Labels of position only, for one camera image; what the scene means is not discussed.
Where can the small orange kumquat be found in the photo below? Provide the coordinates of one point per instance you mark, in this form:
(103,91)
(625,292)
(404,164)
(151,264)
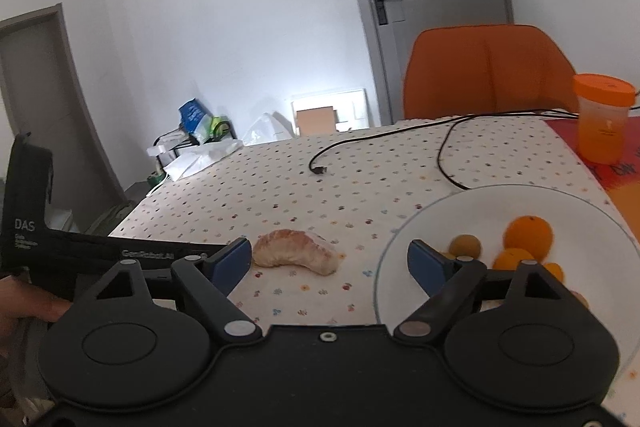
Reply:
(556,270)

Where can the brown longan fruit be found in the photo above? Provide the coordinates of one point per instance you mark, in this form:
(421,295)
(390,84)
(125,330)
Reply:
(465,245)

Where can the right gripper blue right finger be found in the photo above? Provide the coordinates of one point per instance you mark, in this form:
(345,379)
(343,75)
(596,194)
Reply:
(429,268)

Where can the white board panel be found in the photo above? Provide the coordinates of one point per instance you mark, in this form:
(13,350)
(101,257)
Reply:
(350,107)

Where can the white round plate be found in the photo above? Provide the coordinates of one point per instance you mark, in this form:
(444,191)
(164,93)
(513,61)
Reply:
(527,295)

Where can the orange chair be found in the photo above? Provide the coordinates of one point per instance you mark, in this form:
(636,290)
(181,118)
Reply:
(486,69)

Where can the red orange placemat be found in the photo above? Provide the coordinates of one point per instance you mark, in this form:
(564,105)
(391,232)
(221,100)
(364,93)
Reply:
(622,181)

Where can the orange lidded plastic cup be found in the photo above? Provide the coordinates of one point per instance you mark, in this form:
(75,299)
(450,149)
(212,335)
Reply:
(604,103)

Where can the white plastic bag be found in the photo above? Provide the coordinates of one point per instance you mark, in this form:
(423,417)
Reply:
(268,128)

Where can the large orange mandarin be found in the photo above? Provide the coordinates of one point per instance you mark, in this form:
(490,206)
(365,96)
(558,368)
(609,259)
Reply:
(530,233)

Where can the person's left hand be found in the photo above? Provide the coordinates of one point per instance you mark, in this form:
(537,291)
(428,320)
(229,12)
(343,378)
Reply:
(19,299)

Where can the black metal shelf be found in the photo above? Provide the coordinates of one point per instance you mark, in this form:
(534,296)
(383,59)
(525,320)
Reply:
(172,144)

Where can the orange mandarin medium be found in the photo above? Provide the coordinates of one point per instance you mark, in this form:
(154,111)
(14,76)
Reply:
(510,258)

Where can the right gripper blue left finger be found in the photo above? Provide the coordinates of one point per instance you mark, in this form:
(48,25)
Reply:
(226,268)

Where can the black door handle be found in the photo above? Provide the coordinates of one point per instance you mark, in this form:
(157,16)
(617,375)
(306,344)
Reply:
(380,11)

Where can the cardboard box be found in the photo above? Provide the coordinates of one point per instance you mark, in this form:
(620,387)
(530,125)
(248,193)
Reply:
(316,121)

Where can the dotted white tablecloth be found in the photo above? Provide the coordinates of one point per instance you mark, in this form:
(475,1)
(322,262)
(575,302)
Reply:
(357,190)

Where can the blue package bag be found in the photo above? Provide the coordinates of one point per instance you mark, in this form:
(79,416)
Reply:
(196,120)

